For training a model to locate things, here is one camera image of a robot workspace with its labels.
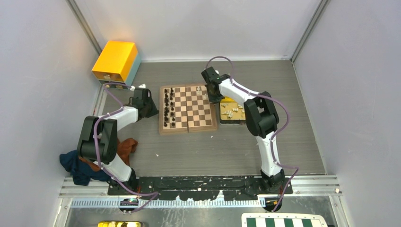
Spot wooden chess board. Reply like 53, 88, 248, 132
159, 83, 218, 135

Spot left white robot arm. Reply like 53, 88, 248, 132
77, 84, 159, 195

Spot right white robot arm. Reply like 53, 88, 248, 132
201, 67, 285, 194

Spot green white checkered board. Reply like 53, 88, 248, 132
241, 213, 328, 227

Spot gold tin tray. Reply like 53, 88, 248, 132
219, 97, 246, 125

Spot yellow teal drawer box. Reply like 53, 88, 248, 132
92, 40, 142, 89

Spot orange cloth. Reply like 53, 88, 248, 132
78, 138, 138, 172

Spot dark blue cloth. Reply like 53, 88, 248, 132
59, 150, 111, 186

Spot gold tin front edge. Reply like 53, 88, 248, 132
97, 221, 144, 227

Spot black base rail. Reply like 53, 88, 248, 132
107, 175, 294, 202

